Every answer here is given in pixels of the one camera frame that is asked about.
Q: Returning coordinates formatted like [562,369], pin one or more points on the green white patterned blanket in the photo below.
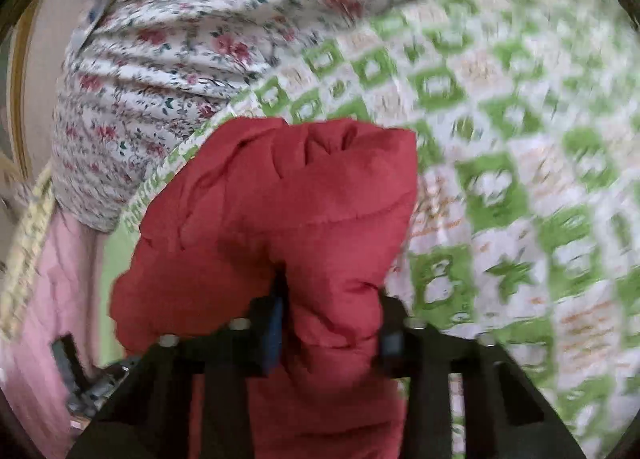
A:
[526,114]

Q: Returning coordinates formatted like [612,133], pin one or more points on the red floral white quilt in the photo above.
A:
[153,70]

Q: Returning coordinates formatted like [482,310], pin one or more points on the red quilted puffer jacket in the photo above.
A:
[328,203]

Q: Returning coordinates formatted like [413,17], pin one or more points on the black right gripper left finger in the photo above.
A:
[188,398]

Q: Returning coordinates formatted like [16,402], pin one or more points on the yellow patterned cloth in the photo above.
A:
[24,255]

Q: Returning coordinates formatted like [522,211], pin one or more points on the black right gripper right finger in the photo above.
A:
[505,416]

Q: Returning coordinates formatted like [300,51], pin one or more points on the pink bed sheet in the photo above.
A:
[61,303]

